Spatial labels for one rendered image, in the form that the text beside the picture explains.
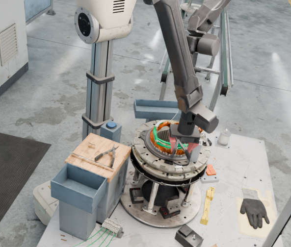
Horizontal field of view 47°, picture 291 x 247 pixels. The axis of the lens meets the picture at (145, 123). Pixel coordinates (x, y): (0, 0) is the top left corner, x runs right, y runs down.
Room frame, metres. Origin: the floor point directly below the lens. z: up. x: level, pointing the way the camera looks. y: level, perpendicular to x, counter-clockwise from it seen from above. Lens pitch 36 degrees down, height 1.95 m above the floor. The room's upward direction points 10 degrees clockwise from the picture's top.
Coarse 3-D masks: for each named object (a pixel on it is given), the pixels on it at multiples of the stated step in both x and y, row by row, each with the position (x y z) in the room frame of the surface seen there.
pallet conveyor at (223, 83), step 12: (228, 24) 3.72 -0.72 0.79; (228, 36) 3.36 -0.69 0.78; (168, 60) 2.59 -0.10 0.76; (228, 60) 2.91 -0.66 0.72; (168, 72) 2.48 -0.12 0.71; (216, 72) 2.69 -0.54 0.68; (228, 72) 2.66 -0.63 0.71; (216, 84) 2.68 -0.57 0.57; (228, 84) 2.43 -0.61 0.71; (216, 96) 2.67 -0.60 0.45
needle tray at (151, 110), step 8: (136, 104) 1.42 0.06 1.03; (144, 104) 1.42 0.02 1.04; (152, 104) 1.43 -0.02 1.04; (160, 104) 1.44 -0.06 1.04; (168, 104) 1.45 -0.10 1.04; (176, 104) 1.46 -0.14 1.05; (136, 112) 1.31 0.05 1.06; (144, 112) 1.32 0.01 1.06; (152, 112) 1.33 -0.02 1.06; (160, 112) 1.34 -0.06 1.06; (168, 112) 1.34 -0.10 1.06; (176, 112) 1.42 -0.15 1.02; (152, 120) 1.34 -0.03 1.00; (160, 120) 1.35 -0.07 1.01; (176, 120) 1.35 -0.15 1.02
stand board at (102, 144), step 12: (84, 144) 1.01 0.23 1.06; (96, 144) 1.02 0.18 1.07; (108, 144) 1.04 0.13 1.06; (120, 144) 1.05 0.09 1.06; (72, 156) 0.93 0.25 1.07; (84, 156) 0.94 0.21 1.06; (108, 156) 0.96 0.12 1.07; (120, 156) 0.98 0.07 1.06; (84, 168) 0.88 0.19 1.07; (96, 168) 0.89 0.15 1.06; (108, 180) 0.85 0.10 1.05
